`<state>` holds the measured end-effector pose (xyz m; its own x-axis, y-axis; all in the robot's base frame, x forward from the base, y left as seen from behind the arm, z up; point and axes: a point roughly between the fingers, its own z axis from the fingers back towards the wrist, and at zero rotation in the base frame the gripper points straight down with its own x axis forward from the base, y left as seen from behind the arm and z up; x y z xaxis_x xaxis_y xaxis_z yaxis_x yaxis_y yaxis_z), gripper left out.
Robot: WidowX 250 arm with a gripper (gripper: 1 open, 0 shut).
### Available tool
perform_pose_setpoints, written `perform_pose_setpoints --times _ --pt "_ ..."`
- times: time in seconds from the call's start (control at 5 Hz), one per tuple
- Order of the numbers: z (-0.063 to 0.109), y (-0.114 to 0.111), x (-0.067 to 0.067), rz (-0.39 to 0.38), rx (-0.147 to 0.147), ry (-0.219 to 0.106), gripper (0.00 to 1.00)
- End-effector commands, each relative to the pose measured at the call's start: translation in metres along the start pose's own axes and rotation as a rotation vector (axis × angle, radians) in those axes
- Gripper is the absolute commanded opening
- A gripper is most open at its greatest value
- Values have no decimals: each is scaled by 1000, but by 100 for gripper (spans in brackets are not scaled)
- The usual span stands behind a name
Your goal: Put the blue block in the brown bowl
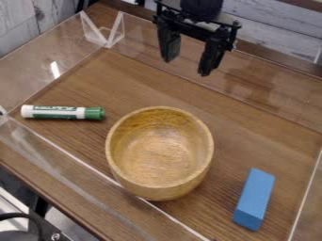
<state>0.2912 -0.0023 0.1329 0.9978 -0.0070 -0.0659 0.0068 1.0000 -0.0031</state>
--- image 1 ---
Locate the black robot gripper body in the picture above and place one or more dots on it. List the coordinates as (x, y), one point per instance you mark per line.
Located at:
(199, 18)

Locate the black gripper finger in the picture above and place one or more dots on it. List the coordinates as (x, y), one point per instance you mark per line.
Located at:
(170, 41)
(211, 56)

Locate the blue rectangular block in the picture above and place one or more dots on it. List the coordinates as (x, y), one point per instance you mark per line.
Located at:
(253, 203)

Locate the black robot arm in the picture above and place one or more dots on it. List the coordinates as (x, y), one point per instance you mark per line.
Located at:
(201, 20)

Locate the brown wooden bowl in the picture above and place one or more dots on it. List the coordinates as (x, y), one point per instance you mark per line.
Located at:
(159, 150)

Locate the green white marker pen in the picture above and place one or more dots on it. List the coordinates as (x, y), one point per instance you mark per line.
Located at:
(62, 112)

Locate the clear acrylic corner bracket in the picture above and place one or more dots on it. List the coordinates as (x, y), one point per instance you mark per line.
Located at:
(103, 36)

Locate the clear acrylic tray wall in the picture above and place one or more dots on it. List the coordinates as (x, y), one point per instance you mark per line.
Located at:
(262, 109)

